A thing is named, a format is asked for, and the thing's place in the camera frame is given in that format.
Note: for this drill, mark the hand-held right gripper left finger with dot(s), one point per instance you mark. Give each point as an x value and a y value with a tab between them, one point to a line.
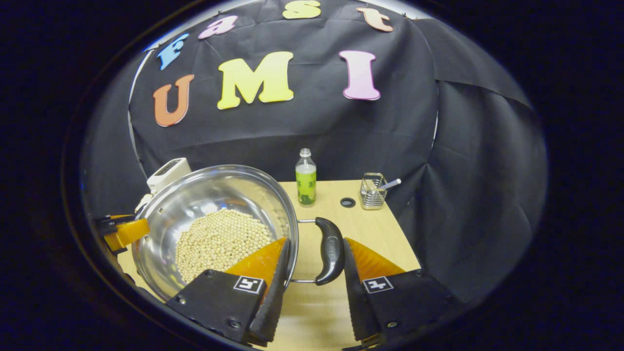
279	292

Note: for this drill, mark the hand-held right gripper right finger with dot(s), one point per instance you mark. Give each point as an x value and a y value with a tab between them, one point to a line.
353	292

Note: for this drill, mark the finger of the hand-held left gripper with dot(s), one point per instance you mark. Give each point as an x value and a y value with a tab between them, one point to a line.
129	231

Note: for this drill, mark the white countertop appliance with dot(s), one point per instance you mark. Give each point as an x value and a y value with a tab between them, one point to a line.
168	173

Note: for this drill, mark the pile of soybeans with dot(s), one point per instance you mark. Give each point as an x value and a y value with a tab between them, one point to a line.
214	243

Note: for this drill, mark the green label clear bottle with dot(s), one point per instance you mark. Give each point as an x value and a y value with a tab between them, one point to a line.
305	185

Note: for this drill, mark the black backdrop cloth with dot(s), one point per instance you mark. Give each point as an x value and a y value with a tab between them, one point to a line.
463	195

